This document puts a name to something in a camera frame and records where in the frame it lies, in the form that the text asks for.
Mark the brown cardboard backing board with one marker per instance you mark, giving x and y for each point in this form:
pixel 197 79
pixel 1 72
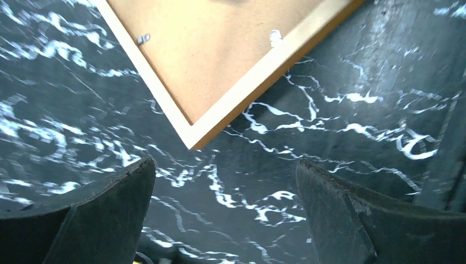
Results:
pixel 200 49

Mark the wooden picture frame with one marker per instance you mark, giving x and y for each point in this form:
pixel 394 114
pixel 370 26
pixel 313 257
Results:
pixel 284 53

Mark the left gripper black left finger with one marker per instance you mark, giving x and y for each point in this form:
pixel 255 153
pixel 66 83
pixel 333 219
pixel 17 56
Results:
pixel 100 222

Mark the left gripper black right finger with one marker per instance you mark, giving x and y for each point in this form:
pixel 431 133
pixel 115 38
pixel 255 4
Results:
pixel 353 224

